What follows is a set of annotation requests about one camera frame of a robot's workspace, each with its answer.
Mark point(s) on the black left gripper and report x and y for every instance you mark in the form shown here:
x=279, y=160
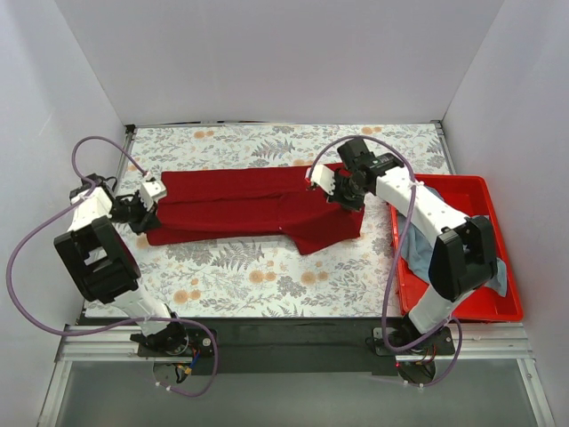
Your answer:
x=140, y=214

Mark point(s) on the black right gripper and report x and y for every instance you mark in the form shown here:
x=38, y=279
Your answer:
x=343, y=196

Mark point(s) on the red t-shirt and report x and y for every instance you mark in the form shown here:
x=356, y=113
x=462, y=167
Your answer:
x=253, y=202

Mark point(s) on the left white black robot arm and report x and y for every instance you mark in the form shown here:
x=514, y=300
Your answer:
x=104, y=269

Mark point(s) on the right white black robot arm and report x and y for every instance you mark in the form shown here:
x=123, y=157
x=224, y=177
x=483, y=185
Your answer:
x=396, y=187

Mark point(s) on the grey-blue t-shirt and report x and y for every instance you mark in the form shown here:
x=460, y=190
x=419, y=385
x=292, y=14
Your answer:
x=418, y=253

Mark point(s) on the red plastic bin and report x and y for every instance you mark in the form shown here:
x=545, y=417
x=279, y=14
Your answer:
x=469, y=194

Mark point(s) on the floral patterned table mat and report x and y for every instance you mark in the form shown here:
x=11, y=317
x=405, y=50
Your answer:
x=266, y=276

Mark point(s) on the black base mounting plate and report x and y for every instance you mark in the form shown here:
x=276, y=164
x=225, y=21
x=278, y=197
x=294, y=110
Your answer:
x=300, y=345

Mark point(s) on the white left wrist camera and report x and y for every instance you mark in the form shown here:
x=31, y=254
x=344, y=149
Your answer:
x=151, y=192

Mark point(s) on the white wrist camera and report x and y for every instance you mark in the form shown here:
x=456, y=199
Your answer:
x=151, y=192
x=321, y=176

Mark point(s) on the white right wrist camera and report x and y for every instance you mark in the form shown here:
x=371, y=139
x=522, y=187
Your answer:
x=321, y=176

